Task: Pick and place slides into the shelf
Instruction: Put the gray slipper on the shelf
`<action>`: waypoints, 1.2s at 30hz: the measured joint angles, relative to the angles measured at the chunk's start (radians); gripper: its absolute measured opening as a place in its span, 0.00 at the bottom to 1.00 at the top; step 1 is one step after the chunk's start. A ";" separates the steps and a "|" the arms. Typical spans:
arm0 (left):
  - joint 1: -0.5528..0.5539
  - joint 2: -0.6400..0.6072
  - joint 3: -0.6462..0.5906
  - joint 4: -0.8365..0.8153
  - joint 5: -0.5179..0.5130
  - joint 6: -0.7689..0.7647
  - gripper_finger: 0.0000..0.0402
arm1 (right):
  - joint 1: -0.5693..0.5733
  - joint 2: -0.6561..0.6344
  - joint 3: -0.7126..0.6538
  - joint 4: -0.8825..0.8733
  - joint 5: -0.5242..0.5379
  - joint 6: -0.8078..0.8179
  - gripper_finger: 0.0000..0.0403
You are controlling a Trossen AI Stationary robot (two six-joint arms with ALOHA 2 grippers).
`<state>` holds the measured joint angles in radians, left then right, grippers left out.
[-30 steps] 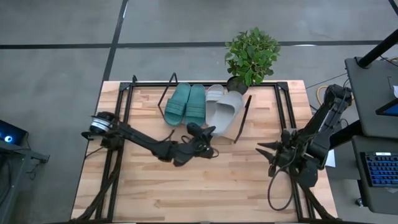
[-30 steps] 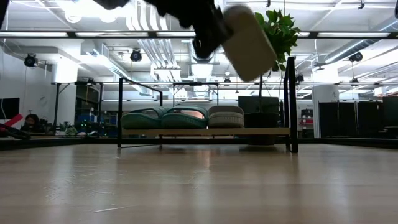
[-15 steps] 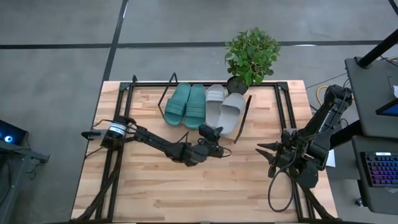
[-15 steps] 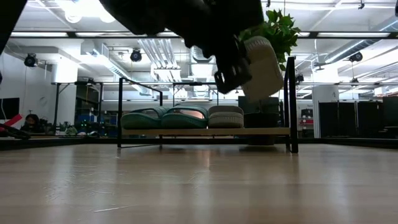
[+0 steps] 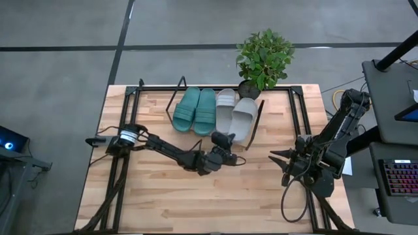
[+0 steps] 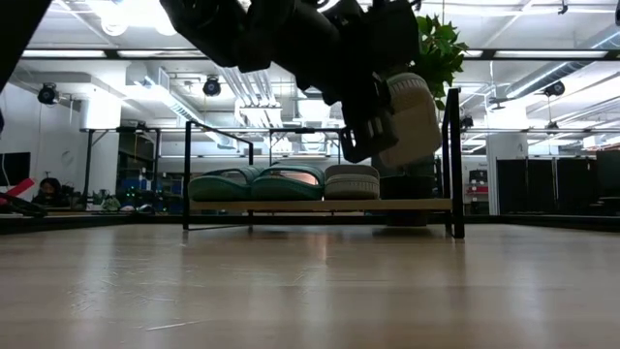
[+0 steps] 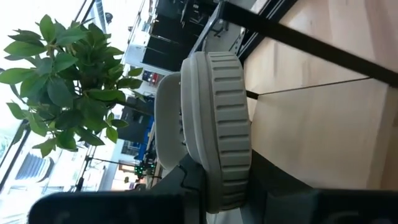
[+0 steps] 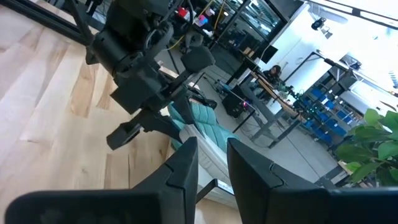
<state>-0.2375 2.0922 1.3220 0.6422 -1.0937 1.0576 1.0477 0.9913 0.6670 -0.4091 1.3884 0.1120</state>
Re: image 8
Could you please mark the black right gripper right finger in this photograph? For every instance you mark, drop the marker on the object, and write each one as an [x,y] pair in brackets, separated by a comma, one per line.
[311,208]

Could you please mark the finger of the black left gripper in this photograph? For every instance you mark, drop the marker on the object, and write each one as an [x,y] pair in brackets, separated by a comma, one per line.
[146,123]
[197,59]

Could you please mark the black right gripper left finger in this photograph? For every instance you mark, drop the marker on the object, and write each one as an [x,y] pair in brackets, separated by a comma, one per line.
[93,208]

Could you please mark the teal rubber slide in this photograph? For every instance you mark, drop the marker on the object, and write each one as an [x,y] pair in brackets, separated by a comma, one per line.
[208,116]

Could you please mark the light grey rubber slide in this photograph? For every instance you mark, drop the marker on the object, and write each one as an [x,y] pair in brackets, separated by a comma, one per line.
[205,155]

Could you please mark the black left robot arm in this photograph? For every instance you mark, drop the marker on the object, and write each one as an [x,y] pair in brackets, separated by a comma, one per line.
[124,40]

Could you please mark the black computer case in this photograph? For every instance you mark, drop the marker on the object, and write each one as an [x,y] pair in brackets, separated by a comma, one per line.
[233,102]

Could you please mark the person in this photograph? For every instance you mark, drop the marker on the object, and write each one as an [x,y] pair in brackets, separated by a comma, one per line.
[273,73]

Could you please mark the green plant in black pot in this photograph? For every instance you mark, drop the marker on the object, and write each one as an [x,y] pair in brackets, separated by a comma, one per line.
[373,149]

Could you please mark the blue parts bin rack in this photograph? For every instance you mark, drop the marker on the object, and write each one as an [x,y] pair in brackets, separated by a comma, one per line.
[323,118]

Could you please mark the long wooden background desk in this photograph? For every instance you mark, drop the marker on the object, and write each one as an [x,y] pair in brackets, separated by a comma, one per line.
[280,102]

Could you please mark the black wall monitor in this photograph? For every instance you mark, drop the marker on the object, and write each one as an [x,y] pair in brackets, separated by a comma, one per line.
[269,54]

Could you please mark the wooden shelf black metal frame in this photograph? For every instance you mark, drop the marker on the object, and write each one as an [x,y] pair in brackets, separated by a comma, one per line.
[206,189]

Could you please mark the black table rail frame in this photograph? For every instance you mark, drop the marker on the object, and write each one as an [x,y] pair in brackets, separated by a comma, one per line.
[46,20]

